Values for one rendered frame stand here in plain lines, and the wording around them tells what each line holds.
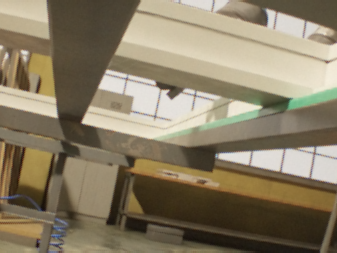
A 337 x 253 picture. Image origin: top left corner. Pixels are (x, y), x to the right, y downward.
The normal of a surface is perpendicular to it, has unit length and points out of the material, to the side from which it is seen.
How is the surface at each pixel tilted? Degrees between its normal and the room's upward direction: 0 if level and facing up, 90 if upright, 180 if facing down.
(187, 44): 90
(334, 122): 90
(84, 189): 90
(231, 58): 90
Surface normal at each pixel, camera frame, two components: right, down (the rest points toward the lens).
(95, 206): 0.21, -0.07
